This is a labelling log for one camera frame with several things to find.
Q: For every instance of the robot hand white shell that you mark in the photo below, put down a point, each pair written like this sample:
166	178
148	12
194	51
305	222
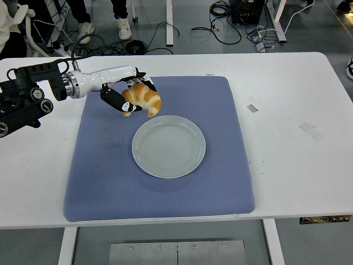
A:
110	76

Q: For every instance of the croissant bread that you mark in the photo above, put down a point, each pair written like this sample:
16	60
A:
149	99

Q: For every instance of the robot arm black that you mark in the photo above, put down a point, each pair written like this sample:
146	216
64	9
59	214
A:
22	116

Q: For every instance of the person with white shoes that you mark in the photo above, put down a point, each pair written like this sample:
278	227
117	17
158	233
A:
84	29

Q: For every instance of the white power strip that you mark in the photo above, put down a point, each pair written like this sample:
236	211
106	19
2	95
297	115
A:
61	51

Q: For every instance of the chair leg with caster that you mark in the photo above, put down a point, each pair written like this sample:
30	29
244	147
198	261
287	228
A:
134	19

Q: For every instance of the grey round plate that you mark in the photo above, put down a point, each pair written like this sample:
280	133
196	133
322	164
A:
168	149

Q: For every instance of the blue quilted mat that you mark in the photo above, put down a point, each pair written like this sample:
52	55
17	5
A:
110	179

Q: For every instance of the small grey tape piece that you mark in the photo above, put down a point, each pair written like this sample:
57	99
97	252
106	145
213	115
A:
252	108

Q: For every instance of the black equipment box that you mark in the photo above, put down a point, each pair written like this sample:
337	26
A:
245	12

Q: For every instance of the grey foot pedal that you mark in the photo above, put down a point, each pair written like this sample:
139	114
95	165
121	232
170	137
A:
260	47

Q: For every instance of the white desk leg with foot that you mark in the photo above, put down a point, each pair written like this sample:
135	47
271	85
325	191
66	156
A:
278	27

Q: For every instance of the white table leg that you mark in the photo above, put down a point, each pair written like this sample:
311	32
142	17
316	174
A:
67	248
274	245

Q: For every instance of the long clear tape piece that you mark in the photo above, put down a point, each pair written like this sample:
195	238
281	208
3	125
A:
310	131

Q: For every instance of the person's foot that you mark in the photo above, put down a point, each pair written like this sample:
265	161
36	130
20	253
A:
349	69
343	5

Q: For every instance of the white chair frame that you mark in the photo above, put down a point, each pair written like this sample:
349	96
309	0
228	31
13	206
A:
29	36

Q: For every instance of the metal bracket under table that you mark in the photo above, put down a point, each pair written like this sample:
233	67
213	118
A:
325	219

